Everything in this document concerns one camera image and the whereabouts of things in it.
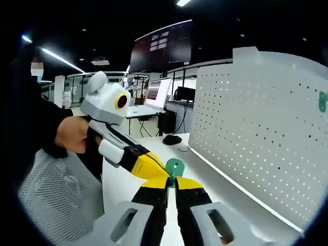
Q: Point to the grey mesh chair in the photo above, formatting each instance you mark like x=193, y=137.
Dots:
x=51, y=192

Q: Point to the black computer tower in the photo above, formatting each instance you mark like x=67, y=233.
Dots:
x=166, y=123

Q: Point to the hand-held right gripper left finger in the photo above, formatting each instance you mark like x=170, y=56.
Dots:
x=123, y=223

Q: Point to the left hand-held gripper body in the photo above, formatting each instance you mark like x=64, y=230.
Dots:
x=102, y=100

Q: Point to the black desktop monitor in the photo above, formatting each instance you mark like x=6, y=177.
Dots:
x=185, y=93

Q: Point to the large dark wall screen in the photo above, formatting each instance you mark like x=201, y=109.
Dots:
x=161, y=48

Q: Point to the person's left hand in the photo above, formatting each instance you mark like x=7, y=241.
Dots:
x=73, y=133

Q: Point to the open white laptop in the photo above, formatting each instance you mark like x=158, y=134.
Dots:
x=157, y=94

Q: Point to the ceiling light strip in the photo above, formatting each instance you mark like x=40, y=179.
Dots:
x=183, y=2
x=61, y=59

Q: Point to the white perforated mounting plate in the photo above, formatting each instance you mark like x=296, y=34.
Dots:
x=256, y=143

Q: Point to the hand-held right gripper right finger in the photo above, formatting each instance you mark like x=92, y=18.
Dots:
x=202, y=225

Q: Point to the small black round object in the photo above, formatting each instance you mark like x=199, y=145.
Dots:
x=172, y=139

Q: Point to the green hook assembly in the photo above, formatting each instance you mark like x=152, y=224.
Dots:
x=180, y=169
x=323, y=105

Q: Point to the ceiling air vent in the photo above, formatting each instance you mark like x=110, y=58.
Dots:
x=100, y=62

